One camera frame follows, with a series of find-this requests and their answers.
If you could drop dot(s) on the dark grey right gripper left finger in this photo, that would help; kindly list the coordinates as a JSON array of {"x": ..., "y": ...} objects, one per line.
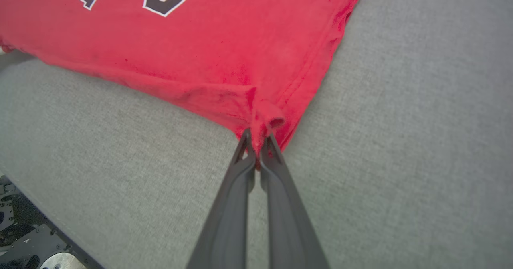
[{"x": 228, "y": 229}]

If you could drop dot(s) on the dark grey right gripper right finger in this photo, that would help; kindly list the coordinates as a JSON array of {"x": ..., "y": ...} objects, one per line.
[{"x": 288, "y": 233}]

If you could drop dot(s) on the red jersey with white trim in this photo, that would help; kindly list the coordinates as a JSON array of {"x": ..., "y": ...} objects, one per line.
[{"x": 200, "y": 52}]

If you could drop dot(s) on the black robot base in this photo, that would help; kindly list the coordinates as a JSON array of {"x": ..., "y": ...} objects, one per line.
[{"x": 32, "y": 245}]

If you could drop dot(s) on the grey fabric sofa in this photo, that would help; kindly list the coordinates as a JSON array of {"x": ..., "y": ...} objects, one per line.
[{"x": 400, "y": 140}]

